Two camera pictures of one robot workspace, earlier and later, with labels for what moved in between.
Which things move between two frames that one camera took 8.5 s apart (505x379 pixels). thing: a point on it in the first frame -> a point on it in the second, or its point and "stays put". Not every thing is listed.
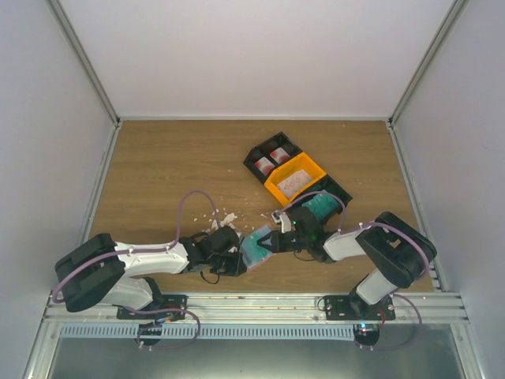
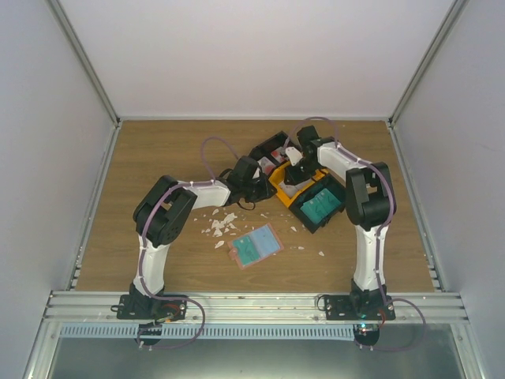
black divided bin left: x=270 y=155 stays put
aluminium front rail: x=355 y=305 stays put
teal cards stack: x=324 y=204 stays put
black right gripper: x=277 y=245 -> x=293 y=178
